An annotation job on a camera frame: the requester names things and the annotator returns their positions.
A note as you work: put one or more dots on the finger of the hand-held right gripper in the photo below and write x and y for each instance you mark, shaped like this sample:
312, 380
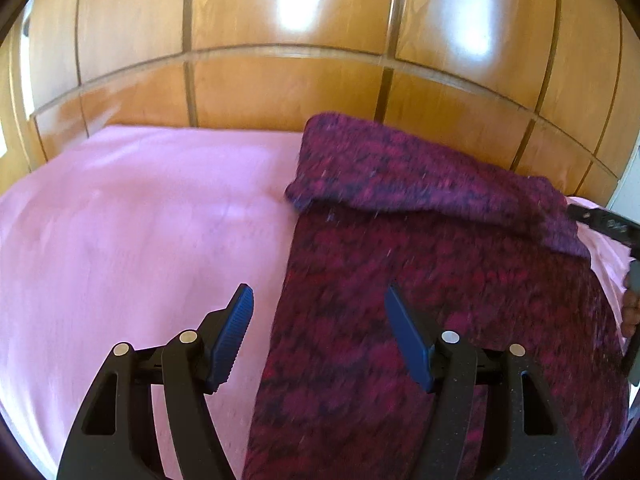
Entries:
607, 222

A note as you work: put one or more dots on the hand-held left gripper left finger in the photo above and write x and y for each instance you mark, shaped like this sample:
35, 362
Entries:
231, 337

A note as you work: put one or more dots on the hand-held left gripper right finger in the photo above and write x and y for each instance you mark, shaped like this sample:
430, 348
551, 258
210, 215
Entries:
407, 340

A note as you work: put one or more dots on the dark red patterned knit garment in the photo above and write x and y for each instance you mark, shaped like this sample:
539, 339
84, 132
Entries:
450, 270

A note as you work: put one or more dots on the person's right hand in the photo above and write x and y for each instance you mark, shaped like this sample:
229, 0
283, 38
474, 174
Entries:
631, 315

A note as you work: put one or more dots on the pink quilted bedspread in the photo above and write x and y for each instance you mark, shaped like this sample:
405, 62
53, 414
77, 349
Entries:
125, 240

